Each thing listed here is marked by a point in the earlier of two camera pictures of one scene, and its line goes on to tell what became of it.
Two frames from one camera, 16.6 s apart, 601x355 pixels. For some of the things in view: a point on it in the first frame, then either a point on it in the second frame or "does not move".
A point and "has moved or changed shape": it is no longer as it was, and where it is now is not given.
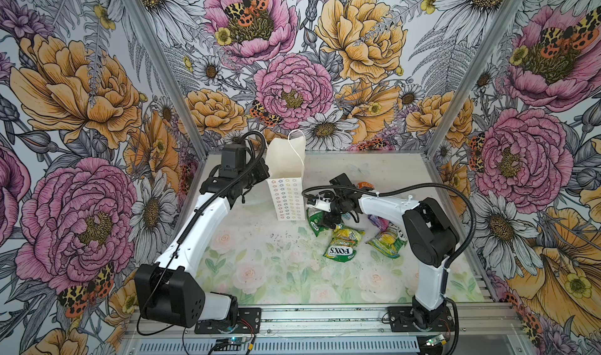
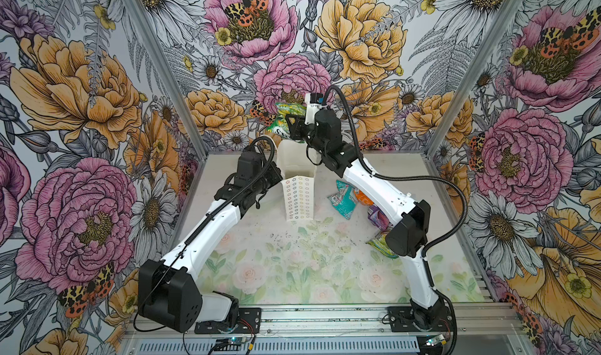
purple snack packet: [380, 223] does not move
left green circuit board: [229, 344] does not move
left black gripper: [263, 172] to [275, 173]
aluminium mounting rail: [469, 320] does not move
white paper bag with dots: [287, 167] has moved or changed shape
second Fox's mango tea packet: [389, 241] does not move
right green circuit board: [435, 340] does not move
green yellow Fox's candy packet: [343, 243] to [280, 126]
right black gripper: [329, 216] to [295, 129]
